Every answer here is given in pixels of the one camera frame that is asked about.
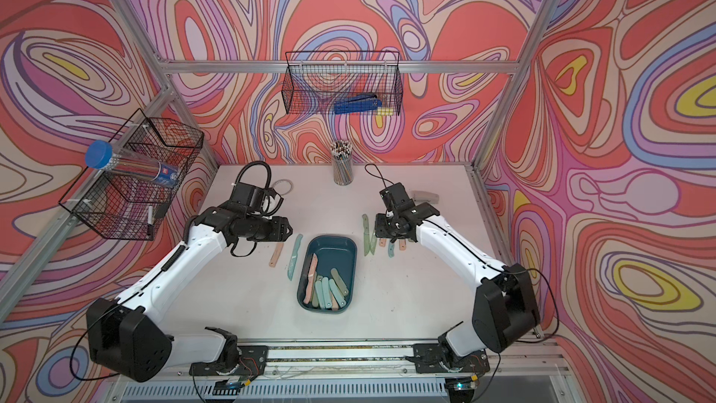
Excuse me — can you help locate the blue capped clear tube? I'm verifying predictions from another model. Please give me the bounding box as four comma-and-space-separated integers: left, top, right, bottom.
85, 140, 179, 188

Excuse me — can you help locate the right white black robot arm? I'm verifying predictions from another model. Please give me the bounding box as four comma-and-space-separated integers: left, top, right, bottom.
375, 183, 542, 359

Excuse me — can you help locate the clear pencil cup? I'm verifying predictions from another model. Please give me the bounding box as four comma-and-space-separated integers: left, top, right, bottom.
331, 140, 354, 186

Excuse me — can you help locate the masking tape roll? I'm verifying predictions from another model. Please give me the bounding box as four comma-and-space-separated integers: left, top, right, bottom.
271, 178, 295, 197

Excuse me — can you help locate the black wire basket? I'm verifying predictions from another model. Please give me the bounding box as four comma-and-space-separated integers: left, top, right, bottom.
282, 50, 404, 117
59, 110, 204, 241

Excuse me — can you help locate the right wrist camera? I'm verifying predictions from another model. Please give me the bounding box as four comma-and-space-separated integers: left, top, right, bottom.
380, 182, 414, 214

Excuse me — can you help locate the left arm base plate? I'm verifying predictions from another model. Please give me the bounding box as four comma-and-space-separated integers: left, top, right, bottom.
189, 345, 269, 378

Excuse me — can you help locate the dark teal storage tray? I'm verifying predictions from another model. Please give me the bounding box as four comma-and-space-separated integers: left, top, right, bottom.
296, 235, 357, 313

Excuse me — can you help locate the small white stapler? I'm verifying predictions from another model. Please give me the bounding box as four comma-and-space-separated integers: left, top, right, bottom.
412, 190, 439, 204

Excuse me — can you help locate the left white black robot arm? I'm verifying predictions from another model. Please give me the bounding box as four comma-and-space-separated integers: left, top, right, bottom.
82, 160, 293, 382

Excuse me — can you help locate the black marker in basket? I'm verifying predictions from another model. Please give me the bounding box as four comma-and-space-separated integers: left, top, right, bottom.
147, 205, 154, 238

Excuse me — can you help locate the back black wire basket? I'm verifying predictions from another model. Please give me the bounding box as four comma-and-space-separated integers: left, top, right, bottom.
282, 50, 404, 117

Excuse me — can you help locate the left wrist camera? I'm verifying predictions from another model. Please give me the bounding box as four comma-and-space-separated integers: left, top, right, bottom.
229, 182, 283, 216

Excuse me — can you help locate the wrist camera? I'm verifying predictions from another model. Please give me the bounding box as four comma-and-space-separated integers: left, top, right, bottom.
380, 182, 414, 214
229, 182, 283, 216

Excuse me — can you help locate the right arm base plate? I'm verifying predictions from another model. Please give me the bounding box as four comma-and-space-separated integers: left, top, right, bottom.
405, 343, 490, 377

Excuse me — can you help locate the aluminium rail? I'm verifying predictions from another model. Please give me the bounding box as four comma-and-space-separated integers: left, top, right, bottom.
150, 340, 566, 376

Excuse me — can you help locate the blue tool in basket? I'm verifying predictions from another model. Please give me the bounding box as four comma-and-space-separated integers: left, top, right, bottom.
333, 93, 382, 115

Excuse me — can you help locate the olive knife row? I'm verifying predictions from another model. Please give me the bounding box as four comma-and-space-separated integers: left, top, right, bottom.
331, 268, 350, 297

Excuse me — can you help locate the left black wire basket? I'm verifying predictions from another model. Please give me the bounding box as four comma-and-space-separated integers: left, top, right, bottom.
59, 110, 204, 241

